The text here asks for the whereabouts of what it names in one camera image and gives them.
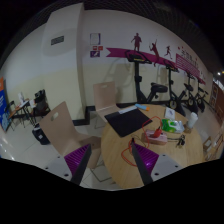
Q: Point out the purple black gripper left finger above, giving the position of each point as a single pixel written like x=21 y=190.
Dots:
x=77 y=162

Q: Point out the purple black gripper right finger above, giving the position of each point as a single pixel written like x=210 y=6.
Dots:
x=145 y=160

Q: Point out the red charger plug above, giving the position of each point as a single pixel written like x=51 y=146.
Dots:
x=157 y=133

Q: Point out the pink power strip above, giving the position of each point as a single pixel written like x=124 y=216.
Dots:
x=149 y=137

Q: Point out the round wooden table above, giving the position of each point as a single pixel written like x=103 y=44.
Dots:
x=115 y=152

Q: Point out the near light wooden chair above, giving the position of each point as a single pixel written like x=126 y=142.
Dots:
x=58 y=127

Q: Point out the light wooden chair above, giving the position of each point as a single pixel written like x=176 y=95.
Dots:
x=105 y=99
x=58 y=127

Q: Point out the black small clip object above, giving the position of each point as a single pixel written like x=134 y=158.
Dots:
x=181 y=141

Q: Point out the black mat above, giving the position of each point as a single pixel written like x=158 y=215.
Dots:
x=128 y=122

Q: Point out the green wet wipes pack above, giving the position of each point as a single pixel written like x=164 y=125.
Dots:
x=172 y=126

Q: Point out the black bag on floor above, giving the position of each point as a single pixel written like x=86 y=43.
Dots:
x=39 y=135

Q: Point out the white booklet on table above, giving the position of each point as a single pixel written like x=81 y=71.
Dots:
x=170 y=113

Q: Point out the white paper sheet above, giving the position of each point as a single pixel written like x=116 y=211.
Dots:
x=125 y=110

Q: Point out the blue and orange pen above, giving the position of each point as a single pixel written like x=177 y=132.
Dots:
x=143 y=107

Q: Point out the white paper cup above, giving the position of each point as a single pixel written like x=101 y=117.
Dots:
x=192 y=120

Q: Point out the black office chair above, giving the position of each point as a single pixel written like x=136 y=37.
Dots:
x=41 y=106

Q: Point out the wooden chair at right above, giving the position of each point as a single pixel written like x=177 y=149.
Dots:
x=213 y=147

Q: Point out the far light wooden chair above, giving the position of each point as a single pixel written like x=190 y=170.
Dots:
x=105 y=99

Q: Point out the small desk with items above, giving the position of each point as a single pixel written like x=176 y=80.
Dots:
x=21 y=111

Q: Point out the black exercise bike far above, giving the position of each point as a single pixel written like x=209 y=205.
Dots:
x=200 y=96

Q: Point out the blue orange banner stand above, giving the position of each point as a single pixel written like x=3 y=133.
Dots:
x=4 y=113

